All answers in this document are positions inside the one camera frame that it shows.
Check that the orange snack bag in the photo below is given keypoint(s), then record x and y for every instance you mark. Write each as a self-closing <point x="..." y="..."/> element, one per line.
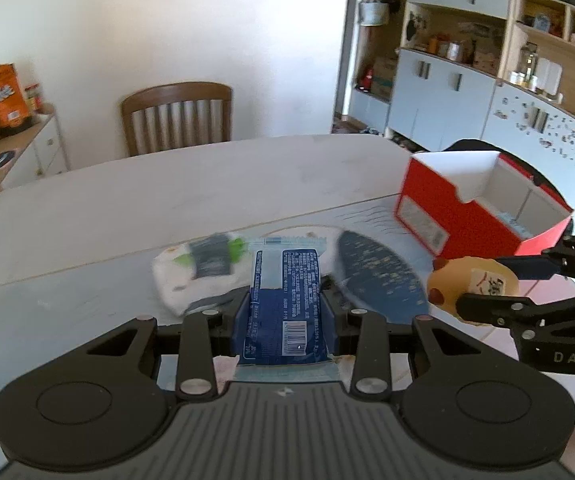
<point x="15" y="115"/>

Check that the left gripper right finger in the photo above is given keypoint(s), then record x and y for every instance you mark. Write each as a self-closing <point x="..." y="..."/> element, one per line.
<point x="459" y="398"/>

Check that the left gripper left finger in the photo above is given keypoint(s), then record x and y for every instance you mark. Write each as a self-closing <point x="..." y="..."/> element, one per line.
<point x="112" y="397"/>

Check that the pink patterned snack bag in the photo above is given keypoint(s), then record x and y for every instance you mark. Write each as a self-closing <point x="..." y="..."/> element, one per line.
<point x="224" y="370"/>

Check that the brown wooden chair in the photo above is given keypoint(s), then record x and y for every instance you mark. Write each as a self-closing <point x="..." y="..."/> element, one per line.
<point x="179" y="115"/>

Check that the red cardboard box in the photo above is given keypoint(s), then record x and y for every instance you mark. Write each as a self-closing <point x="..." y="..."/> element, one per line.
<point x="460" y="204"/>

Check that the hanging grey tote bag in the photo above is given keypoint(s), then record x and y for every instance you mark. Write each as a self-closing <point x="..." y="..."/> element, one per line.
<point x="373" y="13"/>

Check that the black padded chair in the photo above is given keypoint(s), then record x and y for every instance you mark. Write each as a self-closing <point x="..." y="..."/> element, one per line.
<point x="524" y="168"/>

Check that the white sideboard cabinet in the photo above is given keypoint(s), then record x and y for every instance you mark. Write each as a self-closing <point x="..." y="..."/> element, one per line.
<point x="36" y="153"/>

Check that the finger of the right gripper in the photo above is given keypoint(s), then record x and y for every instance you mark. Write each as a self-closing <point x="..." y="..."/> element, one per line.
<point x="557" y="260"/>
<point x="552" y="321"/>

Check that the white wall cabinet unit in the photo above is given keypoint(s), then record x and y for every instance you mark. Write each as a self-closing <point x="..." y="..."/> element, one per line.
<point x="501" y="71"/>

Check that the blue white snack packet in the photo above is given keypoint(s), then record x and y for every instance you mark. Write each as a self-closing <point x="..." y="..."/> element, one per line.
<point x="284" y="338"/>

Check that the round blue white placemat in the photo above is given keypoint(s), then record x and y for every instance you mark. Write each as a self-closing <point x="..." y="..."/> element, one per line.
<point x="360" y="276"/>

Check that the white tissue pack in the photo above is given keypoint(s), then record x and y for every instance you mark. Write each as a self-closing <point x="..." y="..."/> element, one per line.
<point x="194" y="276"/>

